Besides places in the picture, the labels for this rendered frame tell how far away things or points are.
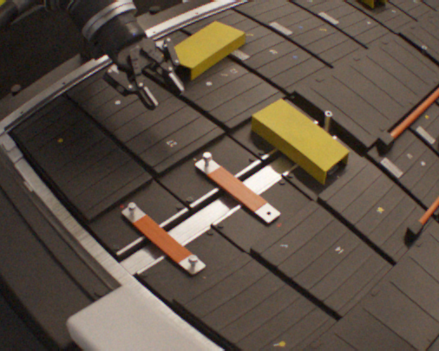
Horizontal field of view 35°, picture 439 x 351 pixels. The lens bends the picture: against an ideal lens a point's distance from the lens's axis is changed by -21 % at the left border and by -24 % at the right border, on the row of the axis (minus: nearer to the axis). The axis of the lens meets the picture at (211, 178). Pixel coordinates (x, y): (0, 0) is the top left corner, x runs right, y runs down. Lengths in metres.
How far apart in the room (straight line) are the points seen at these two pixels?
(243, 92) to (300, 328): 0.49
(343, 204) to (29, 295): 0.54
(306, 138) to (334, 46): 0.33
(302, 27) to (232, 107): 0.33
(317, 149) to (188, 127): 0.21
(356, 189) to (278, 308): 0.27
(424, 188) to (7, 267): 0.74
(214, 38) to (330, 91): 0.24
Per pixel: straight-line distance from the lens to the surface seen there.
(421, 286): 1.17
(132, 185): 1.27
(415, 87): 1.54
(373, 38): 1.67
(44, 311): 1.00
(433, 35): 1.79
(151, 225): 1.22
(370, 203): 1.27
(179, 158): 1.30
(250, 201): 1.25
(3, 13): 1.07
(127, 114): 1.38
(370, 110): 1.43
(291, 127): 1.34
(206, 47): 1.48
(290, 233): 1.21
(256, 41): 1.56
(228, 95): 1.41
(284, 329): 1.10
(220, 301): 1.13
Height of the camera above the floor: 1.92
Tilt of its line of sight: 46 degrees down
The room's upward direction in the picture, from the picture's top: 2 degrees clockwise
